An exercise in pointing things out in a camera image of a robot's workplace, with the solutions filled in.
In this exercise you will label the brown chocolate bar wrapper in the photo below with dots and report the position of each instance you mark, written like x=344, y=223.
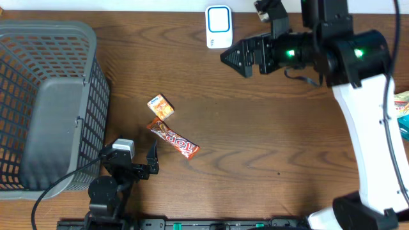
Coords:
x=187, y=148

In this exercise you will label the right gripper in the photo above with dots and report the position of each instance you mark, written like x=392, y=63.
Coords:
x=255, y=52

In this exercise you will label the yellow snack bag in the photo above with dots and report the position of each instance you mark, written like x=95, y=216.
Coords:
x=401, y=104

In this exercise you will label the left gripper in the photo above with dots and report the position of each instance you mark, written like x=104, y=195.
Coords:
x=152, y=166

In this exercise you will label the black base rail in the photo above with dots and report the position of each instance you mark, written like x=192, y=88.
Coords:
x=160, y=224

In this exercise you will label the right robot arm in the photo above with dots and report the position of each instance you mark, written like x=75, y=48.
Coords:
x=358, y=68

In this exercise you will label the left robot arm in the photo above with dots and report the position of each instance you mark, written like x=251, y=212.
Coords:
x=109, y=194

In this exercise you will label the small orange snack packet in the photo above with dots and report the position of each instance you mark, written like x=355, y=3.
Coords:
x=160, y=106

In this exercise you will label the white barcode scanner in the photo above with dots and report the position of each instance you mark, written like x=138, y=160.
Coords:
x=219, y=29

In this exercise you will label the grey plastic shopping basket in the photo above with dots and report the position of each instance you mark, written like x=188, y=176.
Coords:
x=54, y=103

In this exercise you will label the teal mouthwash bottle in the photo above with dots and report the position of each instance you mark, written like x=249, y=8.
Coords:
x=403, y=123

